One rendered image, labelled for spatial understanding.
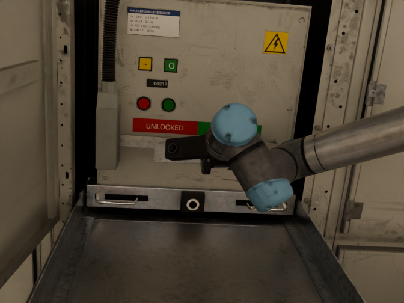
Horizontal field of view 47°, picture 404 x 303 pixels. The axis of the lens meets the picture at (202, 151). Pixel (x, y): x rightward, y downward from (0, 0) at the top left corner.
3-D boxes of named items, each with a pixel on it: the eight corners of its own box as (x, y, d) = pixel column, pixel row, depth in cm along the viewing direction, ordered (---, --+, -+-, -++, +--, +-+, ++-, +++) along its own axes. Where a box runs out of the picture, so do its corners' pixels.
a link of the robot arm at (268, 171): (310, 183, 85) (278, 133, 87) (285, 201, 76) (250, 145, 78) (278, 202, 90) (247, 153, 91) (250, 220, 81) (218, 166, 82)
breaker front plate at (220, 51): (284, 199, 122) (311, 9, 107) (97, 190, 118) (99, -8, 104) (284, 196, 123) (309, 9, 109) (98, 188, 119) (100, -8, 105)
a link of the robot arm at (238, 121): (231, 156, 77) (205, 112, 78) (221, 168, 87) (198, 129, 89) (270, 133, 78) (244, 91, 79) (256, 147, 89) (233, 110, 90)
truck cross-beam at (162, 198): (293, 215, 123) (296, 194, 121) (86, 206, 119) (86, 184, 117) (288, 207, 128) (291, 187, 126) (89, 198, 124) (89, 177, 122)
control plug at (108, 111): (116, 171, 106) (118, 95, 101) (94, 169, 106) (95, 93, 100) (119, 160, 113) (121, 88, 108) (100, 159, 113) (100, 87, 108)
